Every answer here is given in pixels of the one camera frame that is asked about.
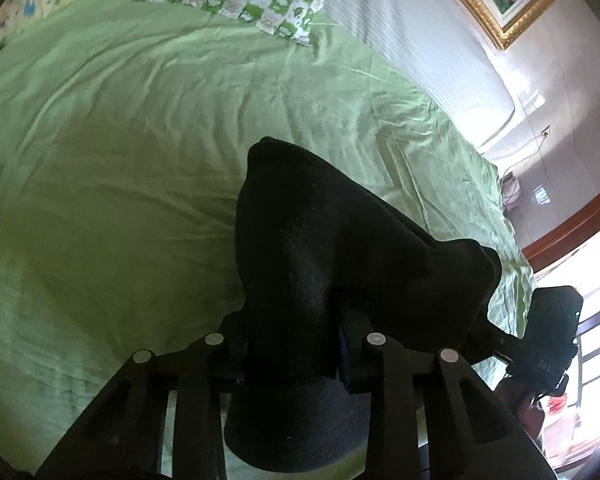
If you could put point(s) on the green bed sheet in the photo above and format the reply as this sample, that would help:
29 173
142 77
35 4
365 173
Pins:
130 160

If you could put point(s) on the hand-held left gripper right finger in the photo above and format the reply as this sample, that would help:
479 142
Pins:
380 355

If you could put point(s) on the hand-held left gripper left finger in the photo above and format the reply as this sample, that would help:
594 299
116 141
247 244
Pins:
212 355

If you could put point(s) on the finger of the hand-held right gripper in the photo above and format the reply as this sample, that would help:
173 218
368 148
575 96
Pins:
495 341

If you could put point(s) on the yellow cartoon print bolster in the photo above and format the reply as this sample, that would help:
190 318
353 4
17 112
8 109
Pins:
45 0

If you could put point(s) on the pink cloth bundle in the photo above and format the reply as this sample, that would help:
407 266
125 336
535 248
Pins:
510 191

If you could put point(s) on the white striped padded headboard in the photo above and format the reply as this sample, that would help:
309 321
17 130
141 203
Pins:
420 45

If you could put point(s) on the white wall socket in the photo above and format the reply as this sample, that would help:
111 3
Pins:
546 133

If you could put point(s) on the reddish wooden frame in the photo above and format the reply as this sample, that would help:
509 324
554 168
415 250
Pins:
575 220

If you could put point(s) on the person's right hand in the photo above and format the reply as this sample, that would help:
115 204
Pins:
517 402

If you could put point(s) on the dark pants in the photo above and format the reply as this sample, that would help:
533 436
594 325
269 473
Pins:
325 260

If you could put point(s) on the metal railing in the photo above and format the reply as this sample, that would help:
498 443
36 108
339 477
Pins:
597 350

